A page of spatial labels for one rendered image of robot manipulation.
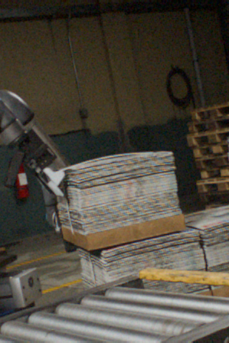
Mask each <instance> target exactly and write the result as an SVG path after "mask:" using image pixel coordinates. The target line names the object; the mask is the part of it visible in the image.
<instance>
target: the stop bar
mask: <svg viewBox="0 0 229 343"><path fill-rule="evenodd" d="M139 278H140V279H147V280H156V281H166V282H175V283H193V284H202V285H211V286H229V273H216V272H203V271H191V270H177V269H153V268H145V269H141V270H140V271H139Z"/></svg>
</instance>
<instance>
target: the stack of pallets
mask: <svg viewBox="0 0 229 343"><path fill-rule="evenodd" d="M206 110H209V111H210V116H209V117H205V114H204V111H206ZM190 111H191V116H192V122H187V124H188V127H189V134H188V135H186V137H187V139H188V147H189V146H191V148H192V150H194V154H195V155H194V158H195V161H196V164H197V169H199V172H200V173H201V180H199V181H197V185H198V190H199V194H200V201H201V202H200V203H201V204H204V207H205V210H209V209H212V208H216V207H218V206H227V205H229V154H228V153H229V151H228V150H229V147H228V143H227V140H228V139H227V137H228V136H229V135H228V134H227V133H228V132H229V102H228V103H222V104H218V105H215V106H208V107H205V108H200V109H195V110H190ZM202 123H208V129H204V130H202V127H201V124H202ZM206 131H207V132H206ZM191 133H192V134H191ZM206 135H208V141H204V142H202V141H201V136H206ZM209 147H212V148H213V152H209V153H206V150H205V148H209ZM210 158H215V161H216V162H215V163H212V164H210V162H209V159H210ZM217 170H221V174H219V175H214V173H213V171H217ZM211 183H218V186H215V187H211ZM213 195H220V196H221V197H220V198H213Z"/></svg>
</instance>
